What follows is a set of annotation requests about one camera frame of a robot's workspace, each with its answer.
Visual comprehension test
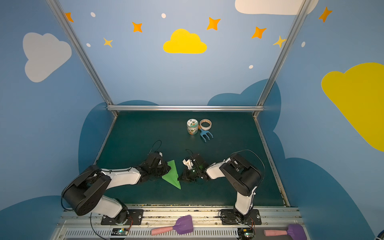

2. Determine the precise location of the right green circuit board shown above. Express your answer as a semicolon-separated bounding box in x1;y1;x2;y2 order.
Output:
237;228;255;240

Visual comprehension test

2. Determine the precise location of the aluminium left corner post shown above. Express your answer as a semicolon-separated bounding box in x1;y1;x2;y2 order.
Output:
46;0;114;107

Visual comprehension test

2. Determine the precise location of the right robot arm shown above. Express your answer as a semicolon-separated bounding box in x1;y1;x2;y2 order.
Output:
178;151;264;224

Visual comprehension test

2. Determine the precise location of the blue garden hand rake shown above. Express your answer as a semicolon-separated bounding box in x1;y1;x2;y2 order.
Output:
200;129;214;143

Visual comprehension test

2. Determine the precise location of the aluminium right corner post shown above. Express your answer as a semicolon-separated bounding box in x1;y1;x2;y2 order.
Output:
253;0;313;120

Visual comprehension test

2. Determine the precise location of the green square paper sheet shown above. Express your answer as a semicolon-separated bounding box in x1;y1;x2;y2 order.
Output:
162;160;181;190

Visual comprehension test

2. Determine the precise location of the green circuit board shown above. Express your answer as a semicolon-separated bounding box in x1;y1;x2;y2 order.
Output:
111;228;130;236
237;228;255;240

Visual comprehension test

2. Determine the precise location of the aluminium back frame rail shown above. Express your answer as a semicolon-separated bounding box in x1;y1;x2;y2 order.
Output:
107;105;264;112

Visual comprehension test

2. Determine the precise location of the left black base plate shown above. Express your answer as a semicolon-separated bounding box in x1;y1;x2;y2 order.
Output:
101;209;144;227

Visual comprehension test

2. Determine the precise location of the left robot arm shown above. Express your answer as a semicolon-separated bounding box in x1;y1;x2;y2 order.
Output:
62;160;172;225

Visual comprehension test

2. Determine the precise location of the white tape roll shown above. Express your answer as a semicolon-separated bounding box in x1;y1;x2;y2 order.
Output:
199;119;212;131

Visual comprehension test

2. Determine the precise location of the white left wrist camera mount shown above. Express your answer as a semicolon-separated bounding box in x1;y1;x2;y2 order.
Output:
144;151;163;168

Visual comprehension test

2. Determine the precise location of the aluminium front rail base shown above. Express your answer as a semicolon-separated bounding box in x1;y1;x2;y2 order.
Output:
51;205;310;240

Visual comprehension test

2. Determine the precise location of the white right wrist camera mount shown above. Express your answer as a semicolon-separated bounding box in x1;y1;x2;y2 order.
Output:
182;154;205;170

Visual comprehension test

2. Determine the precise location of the purple scoop pink handle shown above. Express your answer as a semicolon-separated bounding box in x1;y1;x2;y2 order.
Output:
264;224;308;240
151;215;194;236

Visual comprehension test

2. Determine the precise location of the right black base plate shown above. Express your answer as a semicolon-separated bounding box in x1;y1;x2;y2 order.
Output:
218;209;262;225

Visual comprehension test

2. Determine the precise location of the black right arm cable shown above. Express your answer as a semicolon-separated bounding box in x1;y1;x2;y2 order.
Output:
236;149;266;187

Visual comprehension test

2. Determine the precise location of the carrot snack jar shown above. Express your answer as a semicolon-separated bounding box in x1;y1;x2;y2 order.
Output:
187;119;199;135

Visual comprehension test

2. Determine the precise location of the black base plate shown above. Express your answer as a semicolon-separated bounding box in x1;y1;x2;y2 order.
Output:
101;209;144;227
218;209;262;225

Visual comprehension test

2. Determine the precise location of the left green circuit board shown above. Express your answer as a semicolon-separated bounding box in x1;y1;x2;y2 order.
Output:
111;228;130;236

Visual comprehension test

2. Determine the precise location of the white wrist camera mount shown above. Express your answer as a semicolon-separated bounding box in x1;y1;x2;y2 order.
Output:
182;154;205;170
144;151;163;168

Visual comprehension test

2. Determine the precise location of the aluminium corner post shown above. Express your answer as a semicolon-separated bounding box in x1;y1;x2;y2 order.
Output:
253;0;313;120
46;0;114;107

